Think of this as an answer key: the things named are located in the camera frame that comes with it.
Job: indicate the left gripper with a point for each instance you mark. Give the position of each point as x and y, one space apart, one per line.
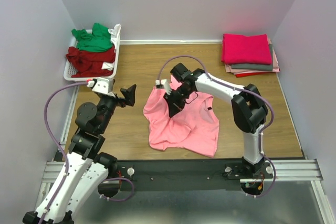
129 94

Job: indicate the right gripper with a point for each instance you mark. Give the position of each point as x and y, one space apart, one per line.
174 106

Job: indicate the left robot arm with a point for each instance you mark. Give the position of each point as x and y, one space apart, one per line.
85 165

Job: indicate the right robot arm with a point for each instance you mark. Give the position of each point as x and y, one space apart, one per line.
249 110

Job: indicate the dark red t shirt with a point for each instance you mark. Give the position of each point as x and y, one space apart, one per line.
89 64

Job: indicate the white garment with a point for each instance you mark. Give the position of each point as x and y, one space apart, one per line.
115 34

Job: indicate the green t shirt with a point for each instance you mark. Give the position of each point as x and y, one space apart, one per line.
96 41

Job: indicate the white plastic basket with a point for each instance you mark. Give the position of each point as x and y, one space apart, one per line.
92 78

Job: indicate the folded red t shirt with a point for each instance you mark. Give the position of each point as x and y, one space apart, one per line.
247 74

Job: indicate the folded magenta t shirt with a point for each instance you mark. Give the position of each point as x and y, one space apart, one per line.
245 49

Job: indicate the folded light pink t shirt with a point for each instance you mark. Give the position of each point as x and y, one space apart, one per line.
276 67

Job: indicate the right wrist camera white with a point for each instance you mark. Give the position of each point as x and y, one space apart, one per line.
164 84

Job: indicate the aluminium frame rail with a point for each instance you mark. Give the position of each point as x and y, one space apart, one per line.
285 170

